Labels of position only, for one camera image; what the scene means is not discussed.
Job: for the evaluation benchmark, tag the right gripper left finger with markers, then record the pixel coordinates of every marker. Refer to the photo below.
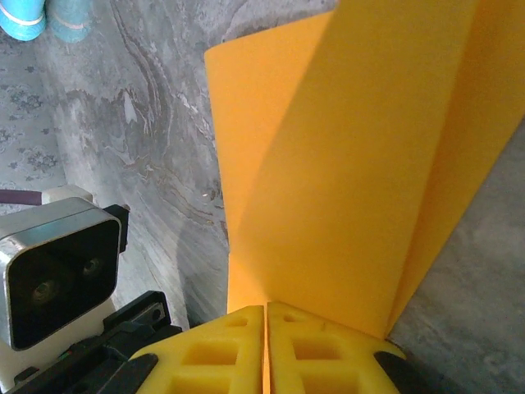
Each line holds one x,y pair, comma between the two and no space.
246,340

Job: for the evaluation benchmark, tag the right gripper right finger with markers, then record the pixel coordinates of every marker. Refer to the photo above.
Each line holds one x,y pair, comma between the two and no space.
352,349

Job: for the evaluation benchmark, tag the light blue cylinder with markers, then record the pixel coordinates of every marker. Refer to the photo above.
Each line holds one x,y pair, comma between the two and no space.
20,20

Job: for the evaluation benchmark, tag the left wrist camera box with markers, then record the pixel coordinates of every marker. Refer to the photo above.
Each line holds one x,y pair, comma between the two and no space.
61,267

